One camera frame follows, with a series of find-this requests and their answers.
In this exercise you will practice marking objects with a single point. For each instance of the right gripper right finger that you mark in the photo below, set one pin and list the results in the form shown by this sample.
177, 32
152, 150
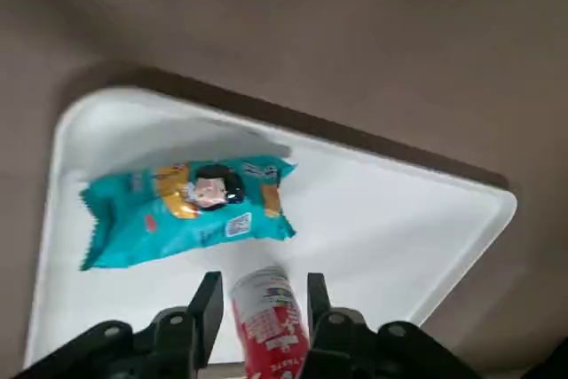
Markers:
346, 348

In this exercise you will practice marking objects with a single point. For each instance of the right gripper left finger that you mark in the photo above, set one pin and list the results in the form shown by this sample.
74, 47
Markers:
173, 343

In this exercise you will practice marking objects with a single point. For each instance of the red cola bottle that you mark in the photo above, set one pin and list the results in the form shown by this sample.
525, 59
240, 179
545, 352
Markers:
270, 330

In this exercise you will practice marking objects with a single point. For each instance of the white rectangular tray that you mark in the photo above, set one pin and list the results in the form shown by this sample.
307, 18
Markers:
377, 241

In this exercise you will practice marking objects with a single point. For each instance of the teal chips packet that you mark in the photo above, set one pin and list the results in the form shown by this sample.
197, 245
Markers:
177, 223

